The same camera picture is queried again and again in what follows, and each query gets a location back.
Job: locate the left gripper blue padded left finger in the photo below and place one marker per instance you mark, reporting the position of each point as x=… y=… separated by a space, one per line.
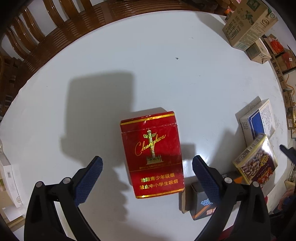
x=85 y=179

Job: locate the long white box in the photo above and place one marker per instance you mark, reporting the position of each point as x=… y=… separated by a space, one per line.
x=8 y=179

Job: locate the black orange gel-ball box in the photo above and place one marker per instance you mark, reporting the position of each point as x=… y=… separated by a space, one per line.
x=194 y=200

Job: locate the wooden slatted bench sofa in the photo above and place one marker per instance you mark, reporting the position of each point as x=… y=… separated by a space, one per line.
x=35 y=49

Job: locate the cardboard boxes on floor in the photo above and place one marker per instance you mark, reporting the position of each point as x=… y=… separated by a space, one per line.
x=283 y=63

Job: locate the tall green milk carton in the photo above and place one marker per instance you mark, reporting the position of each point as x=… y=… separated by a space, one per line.
x=250 y=21

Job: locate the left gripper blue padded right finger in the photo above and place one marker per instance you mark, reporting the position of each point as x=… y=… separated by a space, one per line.
x=209 y=178

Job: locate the small tan carton box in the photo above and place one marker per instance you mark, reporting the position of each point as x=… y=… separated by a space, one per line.
x=258 y=52

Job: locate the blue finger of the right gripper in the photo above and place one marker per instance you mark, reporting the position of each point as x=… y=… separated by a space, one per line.
x=290 y=153

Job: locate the white blue small box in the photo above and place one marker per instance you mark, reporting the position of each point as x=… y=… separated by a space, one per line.
x=259 y=119

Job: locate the red cigarette pack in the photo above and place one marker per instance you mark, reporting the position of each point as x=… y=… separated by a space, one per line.
x=153 y=154

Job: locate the brown patterned snack box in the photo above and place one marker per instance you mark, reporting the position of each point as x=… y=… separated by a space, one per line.
x=257 y=162

